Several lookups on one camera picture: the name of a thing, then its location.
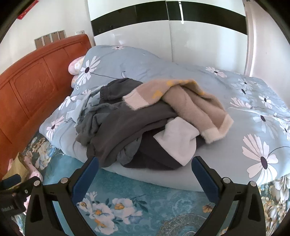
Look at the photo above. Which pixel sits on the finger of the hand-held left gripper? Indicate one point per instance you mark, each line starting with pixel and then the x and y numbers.
pixel 11 179

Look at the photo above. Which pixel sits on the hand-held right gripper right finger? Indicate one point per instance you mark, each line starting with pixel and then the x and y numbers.
pixel 204 179

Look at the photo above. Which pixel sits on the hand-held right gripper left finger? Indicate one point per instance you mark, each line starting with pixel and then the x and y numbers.
pixel 86 179

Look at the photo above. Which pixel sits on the beige fuzzy sweater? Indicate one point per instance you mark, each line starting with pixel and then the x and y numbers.
pixel 185 106

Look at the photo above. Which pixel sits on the folded olive garment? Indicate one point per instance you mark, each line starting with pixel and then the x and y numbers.
pixel 15 165

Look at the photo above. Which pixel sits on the folded pink garment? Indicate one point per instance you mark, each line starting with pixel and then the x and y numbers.
pixel 34 170

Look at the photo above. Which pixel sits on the white fleece cloth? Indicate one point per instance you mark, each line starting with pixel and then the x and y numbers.
pixel 176 138

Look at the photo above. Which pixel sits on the black garment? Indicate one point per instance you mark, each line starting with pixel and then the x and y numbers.
pixel 154 156

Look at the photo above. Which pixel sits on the teal floral blanket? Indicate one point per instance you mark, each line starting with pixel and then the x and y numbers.
pixel 140 195

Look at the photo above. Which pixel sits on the dark grey sweatshirt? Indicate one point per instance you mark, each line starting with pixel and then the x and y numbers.
pixel 126 122

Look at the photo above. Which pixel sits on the light blue shirt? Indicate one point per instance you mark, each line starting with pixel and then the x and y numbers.
pixel 79 109

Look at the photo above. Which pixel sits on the red-brown wooden headboard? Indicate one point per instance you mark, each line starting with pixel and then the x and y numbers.
pixel 29 86

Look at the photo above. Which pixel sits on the grey knit sweater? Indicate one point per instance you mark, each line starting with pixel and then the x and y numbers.
pixel 117 89

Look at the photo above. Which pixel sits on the light blue floral duvet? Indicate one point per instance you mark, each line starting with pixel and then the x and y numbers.
pixel 226 86

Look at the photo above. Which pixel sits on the pink pillow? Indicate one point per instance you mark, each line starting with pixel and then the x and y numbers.
pixel 76 65

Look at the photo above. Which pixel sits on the pale pink curtain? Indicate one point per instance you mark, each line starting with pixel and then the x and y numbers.
pixel 265 40

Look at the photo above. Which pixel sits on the white wardrobe with black band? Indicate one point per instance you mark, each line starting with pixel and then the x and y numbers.
pixel 158 31

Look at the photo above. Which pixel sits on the row of wall switch panels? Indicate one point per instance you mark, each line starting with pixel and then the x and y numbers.
pixel 49 39

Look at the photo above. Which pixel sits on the white wall socket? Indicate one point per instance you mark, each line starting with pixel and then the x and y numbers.
pixel 80 32

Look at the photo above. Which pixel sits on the red wall decoration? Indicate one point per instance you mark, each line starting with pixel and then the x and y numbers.
pixel 28 9

